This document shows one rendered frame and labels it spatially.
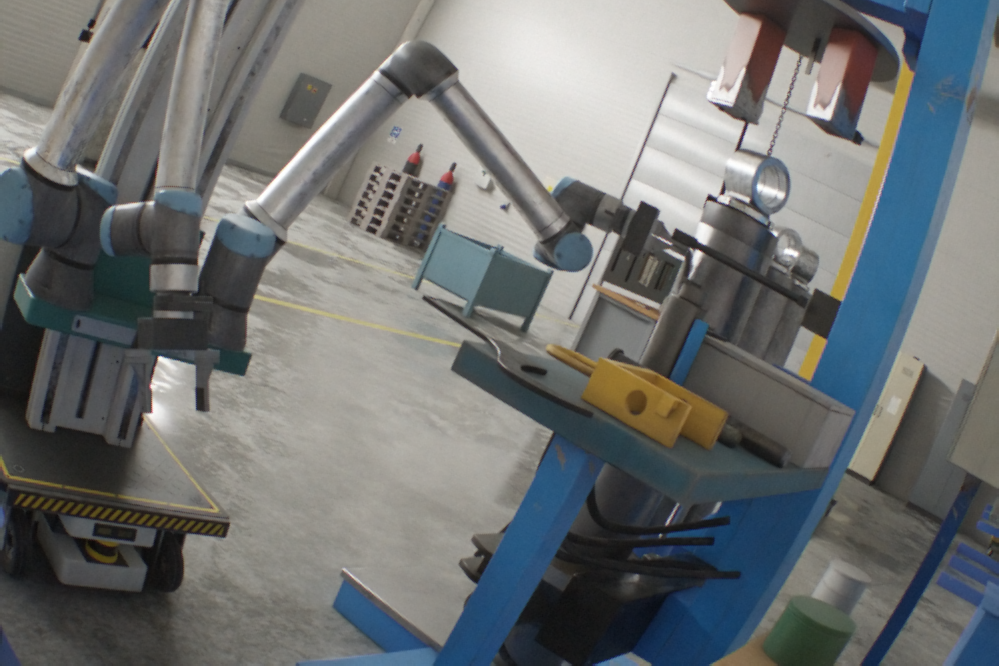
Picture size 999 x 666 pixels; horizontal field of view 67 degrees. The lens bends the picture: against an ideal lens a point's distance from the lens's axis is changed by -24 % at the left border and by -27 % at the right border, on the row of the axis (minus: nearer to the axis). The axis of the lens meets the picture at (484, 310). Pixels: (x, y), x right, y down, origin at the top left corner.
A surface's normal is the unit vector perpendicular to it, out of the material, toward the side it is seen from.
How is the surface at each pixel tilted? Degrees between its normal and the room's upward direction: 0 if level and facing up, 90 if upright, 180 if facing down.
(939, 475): 90
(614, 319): 90
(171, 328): 66
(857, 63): 90
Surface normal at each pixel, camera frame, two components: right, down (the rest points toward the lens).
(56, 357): 0.66, 0.37
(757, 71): 0.44, 0.29
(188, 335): 0.83, 0.00
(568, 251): 0.21, 0.25
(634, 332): -0.59, -0.17
